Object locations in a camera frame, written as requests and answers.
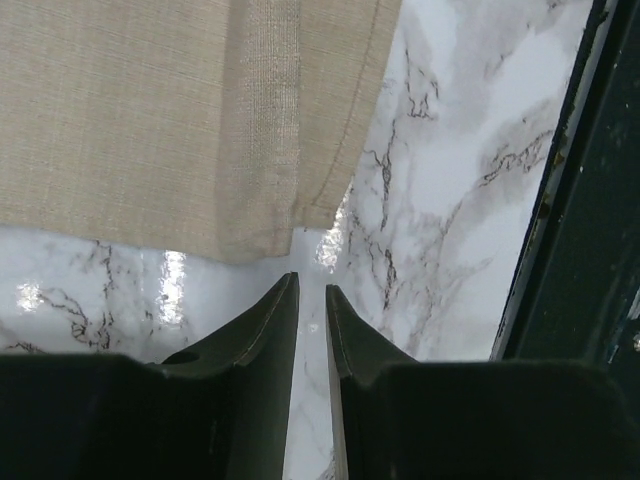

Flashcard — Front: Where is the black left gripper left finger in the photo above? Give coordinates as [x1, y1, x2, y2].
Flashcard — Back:
[1, 273, 299, 479]

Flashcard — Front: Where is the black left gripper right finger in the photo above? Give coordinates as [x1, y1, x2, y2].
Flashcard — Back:
[325, 285, 639, 479]

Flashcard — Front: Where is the beige cloth napkin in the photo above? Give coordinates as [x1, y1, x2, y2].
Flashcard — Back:
[1, 0, 400, 263]

